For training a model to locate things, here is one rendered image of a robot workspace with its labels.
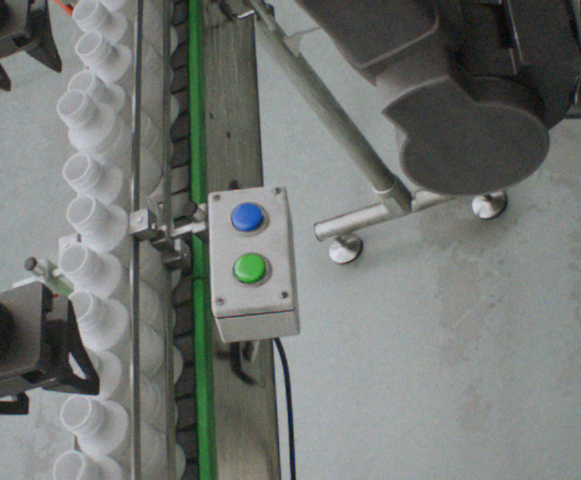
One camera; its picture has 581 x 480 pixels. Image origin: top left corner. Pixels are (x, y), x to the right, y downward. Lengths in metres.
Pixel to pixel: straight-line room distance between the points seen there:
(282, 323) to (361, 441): 1.18
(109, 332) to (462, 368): 1.21
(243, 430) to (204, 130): 0.37
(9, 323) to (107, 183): 0.56
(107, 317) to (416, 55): 0.76
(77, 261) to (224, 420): 0.23
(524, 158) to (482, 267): 1.86
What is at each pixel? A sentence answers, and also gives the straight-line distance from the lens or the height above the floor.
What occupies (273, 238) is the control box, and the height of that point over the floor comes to 1.10.
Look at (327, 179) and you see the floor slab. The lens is 2.77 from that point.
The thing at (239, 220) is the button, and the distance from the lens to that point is 1.31.
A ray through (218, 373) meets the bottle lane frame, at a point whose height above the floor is 0.97.
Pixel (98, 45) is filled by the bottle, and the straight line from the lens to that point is 1.50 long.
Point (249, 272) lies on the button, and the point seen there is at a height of 1.12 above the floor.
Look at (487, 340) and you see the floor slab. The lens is 2.44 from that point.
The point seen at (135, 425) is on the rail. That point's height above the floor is 1.11.
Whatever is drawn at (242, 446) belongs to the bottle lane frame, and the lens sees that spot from 1.44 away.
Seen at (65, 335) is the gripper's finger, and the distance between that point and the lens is 0.88.
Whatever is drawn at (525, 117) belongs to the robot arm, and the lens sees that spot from 0.63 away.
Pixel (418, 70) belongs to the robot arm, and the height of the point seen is 1.64.
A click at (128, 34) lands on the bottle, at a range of 1.57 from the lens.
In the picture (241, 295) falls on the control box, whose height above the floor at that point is 1.11.
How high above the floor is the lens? 2.09
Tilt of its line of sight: 50 degrees down
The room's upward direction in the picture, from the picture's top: 44 degrees counter-clockwise
